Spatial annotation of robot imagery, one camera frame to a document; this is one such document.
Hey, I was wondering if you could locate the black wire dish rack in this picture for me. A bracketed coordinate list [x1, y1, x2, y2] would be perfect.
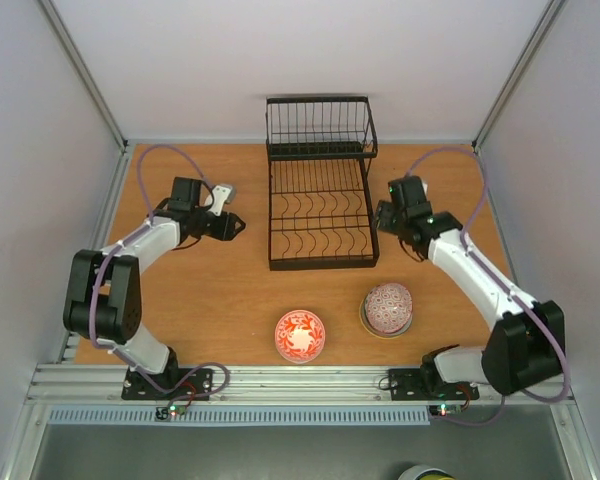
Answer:
[265, 95, 379, 271]

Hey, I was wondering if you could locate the orange floral patterned bowl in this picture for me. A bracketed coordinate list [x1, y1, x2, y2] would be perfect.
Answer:
[274, 310, 326, 365]

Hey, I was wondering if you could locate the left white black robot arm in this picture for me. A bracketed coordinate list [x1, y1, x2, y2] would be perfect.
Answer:
[63, 177, 246, 398]

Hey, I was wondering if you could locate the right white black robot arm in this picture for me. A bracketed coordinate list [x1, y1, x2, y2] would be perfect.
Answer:
[376, 176, 570, 402]

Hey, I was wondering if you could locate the red dotted upturned bowl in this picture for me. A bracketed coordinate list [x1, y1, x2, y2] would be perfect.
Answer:
[365, 282, 413, 333]

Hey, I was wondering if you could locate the yellow dotted bowl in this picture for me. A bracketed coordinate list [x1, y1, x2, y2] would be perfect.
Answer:
[359, 300, 412, 339]

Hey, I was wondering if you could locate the left small circuit board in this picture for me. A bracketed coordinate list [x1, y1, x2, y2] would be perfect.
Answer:
[154, 405, 188, 421]

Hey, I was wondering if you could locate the small circuit board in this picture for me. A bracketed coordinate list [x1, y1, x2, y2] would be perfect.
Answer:
[429, 403, 464, 417]
[154, 405, 188, 421]

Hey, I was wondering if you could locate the right small circuit board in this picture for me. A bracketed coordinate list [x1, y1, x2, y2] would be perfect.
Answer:
[429, 403, 464, 417]

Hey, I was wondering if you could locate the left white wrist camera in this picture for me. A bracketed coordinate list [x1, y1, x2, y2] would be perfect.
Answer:
[204, 184, 236, 216]

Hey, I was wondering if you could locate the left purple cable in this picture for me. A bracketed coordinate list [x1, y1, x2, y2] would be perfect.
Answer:
[88, 143, 230, 401]

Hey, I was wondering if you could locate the purple cable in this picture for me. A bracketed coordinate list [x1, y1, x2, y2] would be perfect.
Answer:
[404, 145, 572, 428]
[88, 143, 230, 401]

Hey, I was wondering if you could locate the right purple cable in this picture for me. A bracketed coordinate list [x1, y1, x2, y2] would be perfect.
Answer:
[404, 145, 572, 428]

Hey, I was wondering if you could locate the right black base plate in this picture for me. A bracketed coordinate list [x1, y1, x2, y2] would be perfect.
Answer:
[387, 367, 480, 401]

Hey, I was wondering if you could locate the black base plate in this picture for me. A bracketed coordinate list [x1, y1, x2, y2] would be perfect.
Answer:
[121, 368, 214, 401]
[387, 367, 480, 401]

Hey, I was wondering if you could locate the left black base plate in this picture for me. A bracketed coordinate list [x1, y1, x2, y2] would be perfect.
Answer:
[121, 368, 214, 401]

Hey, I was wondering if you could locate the grey slotted cable duct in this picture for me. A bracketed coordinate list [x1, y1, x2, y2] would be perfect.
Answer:
[48, 405, 430, 428]

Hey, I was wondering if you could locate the aluminium frame rail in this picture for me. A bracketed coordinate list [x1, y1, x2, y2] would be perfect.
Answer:
[25, 363, 576, 405]

